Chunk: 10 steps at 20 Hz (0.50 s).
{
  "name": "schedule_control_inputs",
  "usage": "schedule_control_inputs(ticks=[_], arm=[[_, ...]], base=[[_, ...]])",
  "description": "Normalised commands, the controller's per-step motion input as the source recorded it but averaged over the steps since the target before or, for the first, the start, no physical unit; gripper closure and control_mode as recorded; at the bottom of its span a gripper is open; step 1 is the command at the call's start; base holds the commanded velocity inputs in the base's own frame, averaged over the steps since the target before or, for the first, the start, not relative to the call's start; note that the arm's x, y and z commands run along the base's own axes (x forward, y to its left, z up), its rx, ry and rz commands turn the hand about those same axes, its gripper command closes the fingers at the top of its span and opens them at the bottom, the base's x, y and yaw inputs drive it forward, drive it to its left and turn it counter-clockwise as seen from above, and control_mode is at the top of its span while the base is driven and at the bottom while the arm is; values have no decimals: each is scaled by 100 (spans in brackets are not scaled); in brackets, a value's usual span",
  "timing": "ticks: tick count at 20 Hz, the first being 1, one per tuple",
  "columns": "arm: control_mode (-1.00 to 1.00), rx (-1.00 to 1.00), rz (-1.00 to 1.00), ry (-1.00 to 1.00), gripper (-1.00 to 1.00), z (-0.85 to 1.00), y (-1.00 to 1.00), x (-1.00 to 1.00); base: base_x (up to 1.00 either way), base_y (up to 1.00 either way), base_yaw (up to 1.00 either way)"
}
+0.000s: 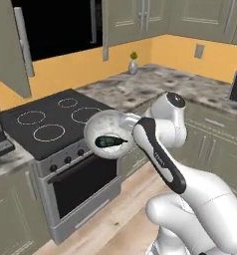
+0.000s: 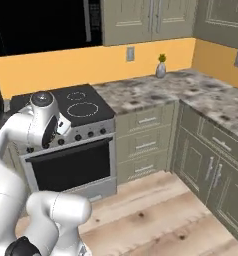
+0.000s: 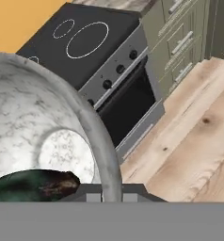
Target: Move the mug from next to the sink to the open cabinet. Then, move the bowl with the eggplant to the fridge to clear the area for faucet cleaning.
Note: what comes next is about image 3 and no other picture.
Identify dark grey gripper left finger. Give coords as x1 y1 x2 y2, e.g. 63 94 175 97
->
58 183 104 203

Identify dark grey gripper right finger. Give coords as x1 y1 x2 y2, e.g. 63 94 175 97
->
120 183 168 203

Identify white marble bowl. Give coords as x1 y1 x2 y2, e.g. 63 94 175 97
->
0 52 123 203

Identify dark purple eggplant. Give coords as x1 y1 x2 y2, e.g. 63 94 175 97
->
0 169 82 203

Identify olive green drawer cabinet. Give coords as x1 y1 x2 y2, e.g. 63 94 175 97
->
140 0 212 102

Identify black glass oven door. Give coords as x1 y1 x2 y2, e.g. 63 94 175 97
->
96 56 166 165

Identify olive green drawer front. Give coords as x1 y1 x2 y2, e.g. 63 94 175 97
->
163 16 202 72
156 0 193 38
167 46 202 95

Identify grey oven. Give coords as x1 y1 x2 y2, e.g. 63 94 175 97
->
15 2 166 165

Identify black hob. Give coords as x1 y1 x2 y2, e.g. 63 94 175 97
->
15 2 142 92

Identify grey oven door handle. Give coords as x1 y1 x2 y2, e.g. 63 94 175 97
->
93 47 150 111

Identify silver drawer handle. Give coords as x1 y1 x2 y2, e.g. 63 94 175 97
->
168 0 184 15
170 30 194 56
174 61 194 84

